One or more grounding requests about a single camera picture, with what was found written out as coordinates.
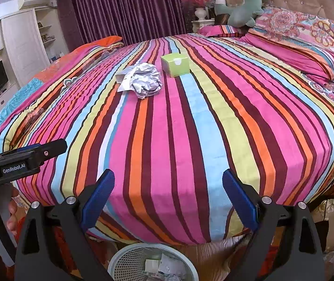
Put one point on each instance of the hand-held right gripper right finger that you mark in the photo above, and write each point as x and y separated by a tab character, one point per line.
240	202

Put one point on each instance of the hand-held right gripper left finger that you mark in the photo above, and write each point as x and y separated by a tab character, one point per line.
99	199

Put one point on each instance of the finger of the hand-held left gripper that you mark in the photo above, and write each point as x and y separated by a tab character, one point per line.
52	149
29	147

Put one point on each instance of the white mesh wastebasket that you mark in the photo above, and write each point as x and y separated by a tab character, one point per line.
120	257

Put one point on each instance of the red shaggy rug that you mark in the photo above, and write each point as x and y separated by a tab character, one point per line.
60	240

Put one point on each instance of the striped bed sheet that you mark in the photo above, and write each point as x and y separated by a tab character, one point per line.
184	152

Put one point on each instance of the orange and blue quilt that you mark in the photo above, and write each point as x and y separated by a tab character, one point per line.
52	70

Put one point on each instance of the white wardrobe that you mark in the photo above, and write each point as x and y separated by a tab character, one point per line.
23	44

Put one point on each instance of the green box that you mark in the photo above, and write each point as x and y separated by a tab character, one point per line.
175	64

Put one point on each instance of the purple curtain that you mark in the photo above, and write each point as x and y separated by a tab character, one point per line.
126	8

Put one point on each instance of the pink striped pillow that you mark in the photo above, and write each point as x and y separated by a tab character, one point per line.
219	30

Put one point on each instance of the floral pillow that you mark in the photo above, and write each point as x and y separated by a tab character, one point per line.
301	35

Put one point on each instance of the small cream bedside table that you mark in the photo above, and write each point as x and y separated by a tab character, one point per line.
206	25

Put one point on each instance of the white vase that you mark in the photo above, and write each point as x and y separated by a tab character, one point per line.
200	13

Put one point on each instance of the green plush shark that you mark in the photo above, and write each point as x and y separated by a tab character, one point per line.
243	8

